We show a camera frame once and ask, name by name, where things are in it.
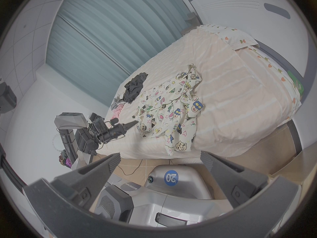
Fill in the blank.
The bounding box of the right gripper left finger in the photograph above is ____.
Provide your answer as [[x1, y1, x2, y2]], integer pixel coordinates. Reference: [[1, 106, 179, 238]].
[[50, 152, 121, 210]]

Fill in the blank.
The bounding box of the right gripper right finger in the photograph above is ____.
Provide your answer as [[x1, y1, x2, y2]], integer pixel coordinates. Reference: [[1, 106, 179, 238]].
[[200, 150, 269, 210]]

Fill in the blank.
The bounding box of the white printed pyjama top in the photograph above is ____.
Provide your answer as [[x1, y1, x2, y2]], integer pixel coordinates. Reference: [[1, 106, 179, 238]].
[[136, 63, 204, 156]]

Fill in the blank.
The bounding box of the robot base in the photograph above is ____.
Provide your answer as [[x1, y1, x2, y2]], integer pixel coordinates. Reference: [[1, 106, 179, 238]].
[[58, 149, 234, 227]]

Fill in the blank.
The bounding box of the pink garment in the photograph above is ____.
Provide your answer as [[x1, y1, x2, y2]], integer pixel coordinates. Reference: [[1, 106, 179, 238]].
[[110, 104, 124, 123]]

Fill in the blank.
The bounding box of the grey and white garment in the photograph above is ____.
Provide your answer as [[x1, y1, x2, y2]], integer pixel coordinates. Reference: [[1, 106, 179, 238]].
[[111, 92, 127, 111]]

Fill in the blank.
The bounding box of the black shirt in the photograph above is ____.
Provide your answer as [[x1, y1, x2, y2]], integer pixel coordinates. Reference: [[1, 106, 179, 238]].
[[123, 72, 148, 104]]

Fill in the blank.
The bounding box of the blue-green curtain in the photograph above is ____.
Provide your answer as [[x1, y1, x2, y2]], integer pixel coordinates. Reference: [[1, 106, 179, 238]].
[[57, 0, 198, 76], [45, 16, 133, 107]]

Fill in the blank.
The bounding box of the bed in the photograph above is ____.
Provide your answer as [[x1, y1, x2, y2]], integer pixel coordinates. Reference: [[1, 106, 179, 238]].
[[98, 0, 314, 164]]

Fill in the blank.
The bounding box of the grey bedside table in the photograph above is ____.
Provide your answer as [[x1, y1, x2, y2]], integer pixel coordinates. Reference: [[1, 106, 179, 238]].
[[182, 12, 199, 35]]

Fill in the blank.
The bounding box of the white printed pillow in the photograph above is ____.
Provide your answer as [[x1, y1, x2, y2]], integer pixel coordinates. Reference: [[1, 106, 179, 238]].
[[198, 24, 258, 51]]

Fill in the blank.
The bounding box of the black cable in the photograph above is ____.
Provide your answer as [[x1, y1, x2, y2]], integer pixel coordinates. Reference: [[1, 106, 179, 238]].
[[116, 158, 171, 177]]

